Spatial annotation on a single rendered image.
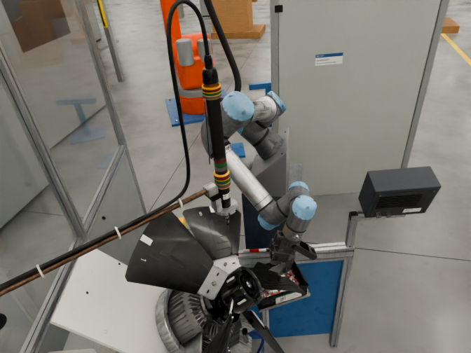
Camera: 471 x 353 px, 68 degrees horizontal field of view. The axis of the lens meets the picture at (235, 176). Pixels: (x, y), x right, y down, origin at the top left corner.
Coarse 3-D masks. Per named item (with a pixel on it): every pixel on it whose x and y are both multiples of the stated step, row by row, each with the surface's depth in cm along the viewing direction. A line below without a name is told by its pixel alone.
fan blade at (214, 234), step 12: (192, 216) 125; (204, 216) 126; (216, 216) 127; (240, 216) 131; (192, 228) 122; (204, 228) 122; (216, 228) 123; (204, 240) 119; (216, 240) 119; (228, 240) 119; (216, 252) 116; (228, 252) 116
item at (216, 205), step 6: (204, 186) 93; (216, 186) 92; (210, 192) 91; (216, 192) 93; (210, 198) 93; (216, 198) 93; (216, 204) 95; (234, 204) 99; (216, 210) 96; (222, 210) 97; (228, 210) 97; (234, 210) 97
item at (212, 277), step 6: (210, 270) 102; (216, 270) 103; (222, 270) 104; (210, 276) 102; (216, 276) 103; (222, 276) 104; (204, 282) 101; (210, 282) 102; (216, 282) 103; (222, 282) 104; (204, 288) 101; (210, 288) 102; (216, 288) 103; (204, 294) 102; (210, 294) 102; (216, 294) 103
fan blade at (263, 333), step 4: (256, 328) 110; (260, 332) 109; (264, 332) 106; (268, 332) 102; (264, 336) 109; (268, 336) 105; (272, 336) 101; (268, 340) 108; (272, 340) 104; (276, 340) 101; (268, 344) 111; (272, 344) 107; (276, 344) 101; (272, 348) 112; (276, 348) 106; (280, 348) 99; (276, 352) 111; (280, 352) 104; (284, 352) 99
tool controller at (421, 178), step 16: (368, 176) 142; (384, 176) 140; (400, 176) 139; (416, 176) 139; (432, 176) 138; (368, 192) 143; (384, 192) 136; (400, 192) 136; (416, 192) 137; (432, 192) 137; (368, 208) 145; (384, 208) 144; (400, 208) 145; (416, 208) 146
